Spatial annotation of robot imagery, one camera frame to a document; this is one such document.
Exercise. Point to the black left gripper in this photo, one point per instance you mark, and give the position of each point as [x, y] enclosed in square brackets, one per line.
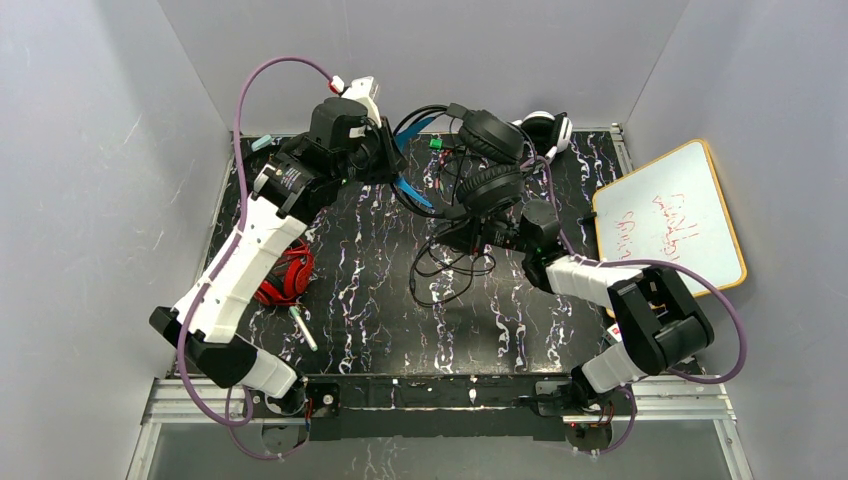
[386, 155]

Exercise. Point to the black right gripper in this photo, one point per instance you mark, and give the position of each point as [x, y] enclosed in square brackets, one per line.
[478, 234]

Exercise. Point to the blue black headphones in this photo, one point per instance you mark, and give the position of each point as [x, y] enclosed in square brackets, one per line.
[489, 179]

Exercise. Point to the red headphones with cable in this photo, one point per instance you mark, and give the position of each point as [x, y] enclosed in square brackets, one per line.
[288, 278]

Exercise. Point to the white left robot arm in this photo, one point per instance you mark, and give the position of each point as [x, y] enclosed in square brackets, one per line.
[282, 204]

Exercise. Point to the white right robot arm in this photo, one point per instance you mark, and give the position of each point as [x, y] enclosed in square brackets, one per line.
[658, 318]

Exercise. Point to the white headphones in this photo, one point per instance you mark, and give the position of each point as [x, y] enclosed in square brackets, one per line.
[550, 134]

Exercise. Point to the mint eraser block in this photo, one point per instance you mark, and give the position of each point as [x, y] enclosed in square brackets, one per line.
[262, 142]

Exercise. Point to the small white red box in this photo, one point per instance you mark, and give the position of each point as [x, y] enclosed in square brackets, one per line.
[613, 334]

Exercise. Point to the white green marker pen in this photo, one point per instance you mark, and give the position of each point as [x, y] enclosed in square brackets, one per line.
[296, 315]

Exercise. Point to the yellow framed whiteboard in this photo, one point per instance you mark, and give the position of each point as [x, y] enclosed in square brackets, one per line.
[672, 209]

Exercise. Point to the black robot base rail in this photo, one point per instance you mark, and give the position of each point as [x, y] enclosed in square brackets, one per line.
[442, 406]

